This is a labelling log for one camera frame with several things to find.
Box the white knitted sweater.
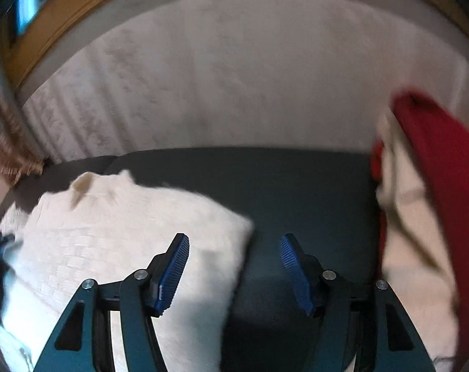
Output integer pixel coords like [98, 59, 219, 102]
[0, 170, 254, 371]

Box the beige ribbed sweater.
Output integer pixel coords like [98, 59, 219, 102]
[376, 113, 459, 371]

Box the black sofa seat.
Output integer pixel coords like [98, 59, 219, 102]
[12, 148, 378, 371]

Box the brown patterned curtain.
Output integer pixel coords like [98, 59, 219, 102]
[0, 94, 44, 187]

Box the dark red sweater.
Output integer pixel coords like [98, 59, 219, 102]
[371, 90, 469, 371]

